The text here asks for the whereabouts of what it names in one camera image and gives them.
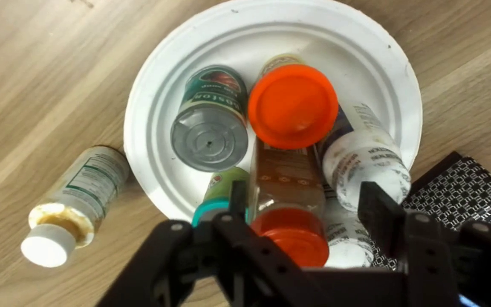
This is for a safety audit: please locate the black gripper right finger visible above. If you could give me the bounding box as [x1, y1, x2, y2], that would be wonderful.
[358, 183, 406, 257]

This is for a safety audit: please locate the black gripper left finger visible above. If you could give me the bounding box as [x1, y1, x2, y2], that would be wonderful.
[230, 182, 249, 221]

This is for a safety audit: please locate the teal lid play-doh can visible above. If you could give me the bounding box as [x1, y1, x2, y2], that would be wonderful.
[191, 168, 252, 228]

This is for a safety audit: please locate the white cap pill bottle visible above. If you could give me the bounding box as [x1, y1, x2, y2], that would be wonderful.
[322, 199, 373, 269]
[319, 103, 411, 212]

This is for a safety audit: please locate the red cap spice jar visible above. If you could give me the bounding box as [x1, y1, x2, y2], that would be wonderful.
[250, 142, 329, 269]

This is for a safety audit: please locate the green label tin can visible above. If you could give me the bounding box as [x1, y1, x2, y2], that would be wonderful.
[170, 66, 249, 173]

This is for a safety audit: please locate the orange lid play-doh can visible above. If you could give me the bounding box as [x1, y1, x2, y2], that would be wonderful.
[247, 54, 339, 151]

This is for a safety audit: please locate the glue bottle with white cap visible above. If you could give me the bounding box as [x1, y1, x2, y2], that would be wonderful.
[20, 146, 129, 269]

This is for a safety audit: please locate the white paper plate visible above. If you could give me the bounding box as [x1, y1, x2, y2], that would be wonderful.
[123, 0, 423, 221]

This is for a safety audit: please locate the black mesh box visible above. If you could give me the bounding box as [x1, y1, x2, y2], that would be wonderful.
[370, 151, 491, 272]

